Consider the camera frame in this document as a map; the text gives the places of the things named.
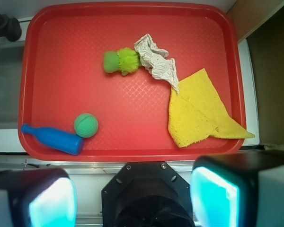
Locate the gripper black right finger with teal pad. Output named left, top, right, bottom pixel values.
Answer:
left=190, top=151, right=284, bottom=227

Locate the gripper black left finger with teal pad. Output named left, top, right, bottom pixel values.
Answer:
left=0, top=168, right=77, bottom=227

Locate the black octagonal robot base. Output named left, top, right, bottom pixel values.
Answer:
left=101, top=162, right=195, bottom=227

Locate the green textured ball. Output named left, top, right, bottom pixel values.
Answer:
left=74, top=113, right=98, bottom=138

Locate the blue toy bottle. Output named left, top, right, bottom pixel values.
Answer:
left=21, top=124, right=84, bottom=155

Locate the yellow knitted cloth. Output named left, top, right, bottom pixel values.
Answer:
left=168, top=69, right=255, bottom=148

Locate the red plastic tray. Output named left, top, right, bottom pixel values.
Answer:
left=18, top=2, right=246, bottom=162

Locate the crumpled white paper towel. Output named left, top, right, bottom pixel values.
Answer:
left=134, top=34, right=179, bottom=94

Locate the green fuzzy plush toy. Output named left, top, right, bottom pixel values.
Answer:
left=103, top=48, right=142, bottom=76

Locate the black clamp knob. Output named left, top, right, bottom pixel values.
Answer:
left=0, top=14, right=22, bottom=42

